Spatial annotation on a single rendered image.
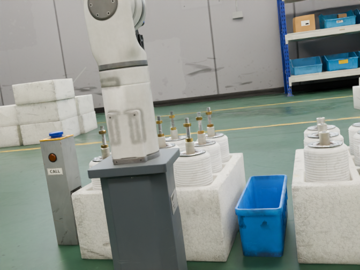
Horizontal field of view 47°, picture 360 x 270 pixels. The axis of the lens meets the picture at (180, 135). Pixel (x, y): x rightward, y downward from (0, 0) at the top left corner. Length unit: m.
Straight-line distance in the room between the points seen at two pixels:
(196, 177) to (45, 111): 2.88
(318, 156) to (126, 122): 0.43
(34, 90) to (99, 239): 2.79
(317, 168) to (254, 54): 5.35
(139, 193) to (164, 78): 5.68
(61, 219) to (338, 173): 0.76
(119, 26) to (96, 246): 0.60
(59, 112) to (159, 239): 3.03
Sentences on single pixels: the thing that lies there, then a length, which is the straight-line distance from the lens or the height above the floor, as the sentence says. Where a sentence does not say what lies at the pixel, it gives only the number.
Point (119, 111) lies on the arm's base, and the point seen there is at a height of 0.40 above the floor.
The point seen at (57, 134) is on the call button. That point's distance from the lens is 1.21.
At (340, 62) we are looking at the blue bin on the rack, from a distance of 5.62.
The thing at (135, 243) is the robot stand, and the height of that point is 0.15.
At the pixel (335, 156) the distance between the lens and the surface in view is 0.95.
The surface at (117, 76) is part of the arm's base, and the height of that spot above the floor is 0.46.
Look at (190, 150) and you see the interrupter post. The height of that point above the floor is 0.26.
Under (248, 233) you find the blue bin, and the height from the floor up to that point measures 0.06.
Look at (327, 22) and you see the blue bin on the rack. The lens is 5.64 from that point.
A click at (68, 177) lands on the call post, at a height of 0.20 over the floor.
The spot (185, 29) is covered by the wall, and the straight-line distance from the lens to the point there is 6.35.
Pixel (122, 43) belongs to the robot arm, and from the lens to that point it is 0.74.
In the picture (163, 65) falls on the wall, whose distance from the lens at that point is 6.39.
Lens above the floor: 0.45
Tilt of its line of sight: 8 degrees down
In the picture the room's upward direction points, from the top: 7 degrees counter-clockwise
